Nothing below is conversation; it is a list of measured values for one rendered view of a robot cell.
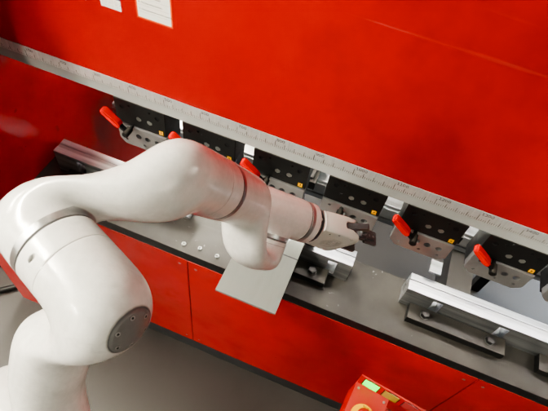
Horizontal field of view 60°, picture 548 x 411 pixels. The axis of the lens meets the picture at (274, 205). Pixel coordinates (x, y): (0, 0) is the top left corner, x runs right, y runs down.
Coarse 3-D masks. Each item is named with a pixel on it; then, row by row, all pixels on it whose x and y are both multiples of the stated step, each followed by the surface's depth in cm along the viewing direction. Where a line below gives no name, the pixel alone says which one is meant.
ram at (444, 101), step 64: (0, 0) 113; (64, 0) 106; (128, 0) 100; (192, 0) 94; (256, 0) 89; (320, 0) 84; (384, 0) 80; (448, 0) 76; (512, 0) 73; (128, 64) 114; (192, 64) 106; (256, 64) 100; (320, 64) 94; (384, 64) 89; (448, 64) 84; (512, 64) 80; (256, 128) 114; (320, 128) 106; (384, 128) 100; (448, 128) 94; (512, 128) 89; (384, 192) 114; (448, 192) 107; (512, 192) 100
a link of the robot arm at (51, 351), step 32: (64, 224) 52; (96, 224) 56; (32, 256) 50; (64, 256) 50; (96, 256) 50; (32, 288) 51; (64, 288) 48; (96, 288) 48; (128, 288) 50; (32, 320) 59; (64, 320) 48; (96, 320) 48; (128, 320) 49; (32, 352) 55; (64, 352) 50; (96, 352) 49; (32, 384) 59; (64, 384) 61
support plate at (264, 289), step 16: (224, 272) 136; (240, 272) 137; (256, 272) 137; (272, 272) 138; (288, 272) 138; (224, 288) 133; (240, 288) 134; (256, 288) 134; (272, 288) 135; (256, 304) 131; (272, 304) 132
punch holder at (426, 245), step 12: (408, 204) 115; (408, 216) 117; (420, 216) 116; (432, 216) 114; (396, 228) 122; (420, 228) 119; (432, 228) 117; (444, 228) 116; (456, 228) 115; (396, 240) 126; (408, 240) 124; (420, 240) 122; (432, 240) 120; (444, 240) 119; (456, 240) 117; (420, 252) 126; (432, 252) 124; (444, 252) 122
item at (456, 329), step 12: (408, 312) 146; (420, 312) 146; (432, 312) 146; (420, 324) 145; (432, 324) 144; (444, 324) 145; (456, 324) 145; (444, 336) 145; (456, 336) 143; (468, 336) 143; (480, 336) 144; (480, 348) 143; (492, 348) 142; (504, 348) 142
